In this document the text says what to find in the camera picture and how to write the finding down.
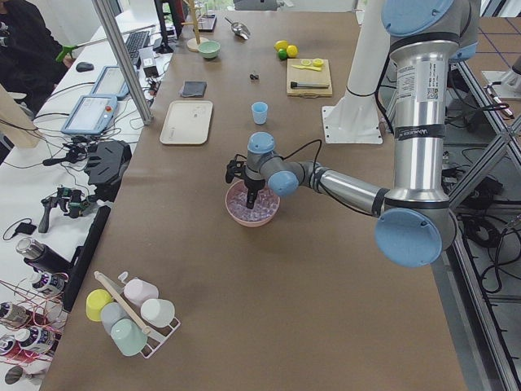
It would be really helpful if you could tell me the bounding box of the bamboo cutting board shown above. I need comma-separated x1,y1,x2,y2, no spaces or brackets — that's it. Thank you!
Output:
287,59,333,97

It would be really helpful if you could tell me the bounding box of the steel ice scoop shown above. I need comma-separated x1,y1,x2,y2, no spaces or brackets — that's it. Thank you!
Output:
225,17,251,41

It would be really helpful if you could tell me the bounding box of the mint green bowl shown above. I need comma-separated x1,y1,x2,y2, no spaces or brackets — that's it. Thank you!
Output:
198,40,221,59

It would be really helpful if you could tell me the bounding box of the yellow cup on rack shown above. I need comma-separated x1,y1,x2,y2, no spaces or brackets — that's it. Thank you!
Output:
85,288,113,322

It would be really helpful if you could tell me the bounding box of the cream rabbit tray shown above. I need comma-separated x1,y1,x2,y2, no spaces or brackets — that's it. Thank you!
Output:
160,100,213,145

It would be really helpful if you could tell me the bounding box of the yellow plastic knife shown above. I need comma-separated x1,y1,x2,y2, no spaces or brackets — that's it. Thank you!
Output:
291,64,322,72

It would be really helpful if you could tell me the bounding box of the mint cup on rack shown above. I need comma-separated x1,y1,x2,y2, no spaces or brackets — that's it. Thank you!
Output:
111,319,147,357

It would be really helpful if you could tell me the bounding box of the steel muddler black tip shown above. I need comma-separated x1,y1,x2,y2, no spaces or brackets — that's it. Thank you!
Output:
290,81,330,89

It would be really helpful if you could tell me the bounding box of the yellow lemon front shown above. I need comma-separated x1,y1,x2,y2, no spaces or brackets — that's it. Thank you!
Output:
274,40,289,51

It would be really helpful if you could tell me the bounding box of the grey folded cloth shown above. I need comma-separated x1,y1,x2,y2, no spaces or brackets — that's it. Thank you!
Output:
180,81,207,98

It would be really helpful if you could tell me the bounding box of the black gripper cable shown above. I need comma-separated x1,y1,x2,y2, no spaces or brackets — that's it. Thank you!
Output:
280,139,325,168

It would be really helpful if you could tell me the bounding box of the yellow lemon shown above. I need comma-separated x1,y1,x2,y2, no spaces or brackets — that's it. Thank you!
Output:
274,40,289,51
286,45,299,58

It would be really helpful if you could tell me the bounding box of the blue teach pendant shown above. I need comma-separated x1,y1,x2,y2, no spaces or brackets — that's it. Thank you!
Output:
90,66,129,100
61,94,118,135

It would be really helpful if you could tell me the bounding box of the white wire cup rack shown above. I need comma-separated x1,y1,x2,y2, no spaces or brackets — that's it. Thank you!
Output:
94,271,181,359

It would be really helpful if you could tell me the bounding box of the light blue plastic cup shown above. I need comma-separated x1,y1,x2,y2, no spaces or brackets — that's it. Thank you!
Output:
251,101,269,125

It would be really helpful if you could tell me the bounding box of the pink bowl of ice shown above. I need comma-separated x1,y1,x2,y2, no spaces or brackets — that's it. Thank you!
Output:
225,179,282,228

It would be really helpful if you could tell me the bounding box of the black keyboard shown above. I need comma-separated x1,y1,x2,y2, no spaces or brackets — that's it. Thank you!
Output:
125,30,150,68

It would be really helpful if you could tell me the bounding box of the black computer mouse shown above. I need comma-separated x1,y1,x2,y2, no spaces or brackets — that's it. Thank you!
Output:
76,62,94,72

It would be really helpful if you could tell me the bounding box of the aluminium frame post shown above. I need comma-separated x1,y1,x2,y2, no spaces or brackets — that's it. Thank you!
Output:
92,0,153,125

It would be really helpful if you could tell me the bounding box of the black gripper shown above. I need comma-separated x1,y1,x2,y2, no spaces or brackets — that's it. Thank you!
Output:
243,169,264,209

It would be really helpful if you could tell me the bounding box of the black steel thermos bottle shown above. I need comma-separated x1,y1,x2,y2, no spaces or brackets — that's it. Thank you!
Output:
15,237,73,273

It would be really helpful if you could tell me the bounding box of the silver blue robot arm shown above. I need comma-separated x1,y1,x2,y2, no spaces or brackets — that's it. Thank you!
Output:
226,1,480,267

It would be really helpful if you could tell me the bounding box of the person in black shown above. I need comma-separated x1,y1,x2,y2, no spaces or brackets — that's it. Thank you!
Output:
1,0,73,113

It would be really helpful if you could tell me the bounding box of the pink cup on rack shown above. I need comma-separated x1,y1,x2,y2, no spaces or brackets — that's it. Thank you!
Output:
124,278,159,306

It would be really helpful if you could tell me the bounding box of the yellow lemon rear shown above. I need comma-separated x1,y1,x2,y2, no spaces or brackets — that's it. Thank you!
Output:
286,45,299,58

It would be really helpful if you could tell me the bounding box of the grey cup on rack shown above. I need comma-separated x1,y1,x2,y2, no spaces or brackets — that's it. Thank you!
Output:
100,301,128,335

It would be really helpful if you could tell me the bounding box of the black plastic shell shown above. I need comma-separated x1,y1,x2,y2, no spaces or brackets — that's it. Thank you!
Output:
84,140,132,202

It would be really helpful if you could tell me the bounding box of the wooden cup stand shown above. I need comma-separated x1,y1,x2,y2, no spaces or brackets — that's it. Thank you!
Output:
182,0,208,53

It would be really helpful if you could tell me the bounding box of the blue teach pendant far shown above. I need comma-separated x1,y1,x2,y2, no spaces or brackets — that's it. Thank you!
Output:
90,66,129,100

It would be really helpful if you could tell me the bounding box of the blue teach pendant near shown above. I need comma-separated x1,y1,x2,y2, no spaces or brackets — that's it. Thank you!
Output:
61,94,118,135

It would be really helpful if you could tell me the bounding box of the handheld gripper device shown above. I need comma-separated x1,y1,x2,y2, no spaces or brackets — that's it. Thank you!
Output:
38,186,97,233

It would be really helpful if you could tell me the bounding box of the white cup on rack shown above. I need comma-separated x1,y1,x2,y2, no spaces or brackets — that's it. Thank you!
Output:
140,298,175,327

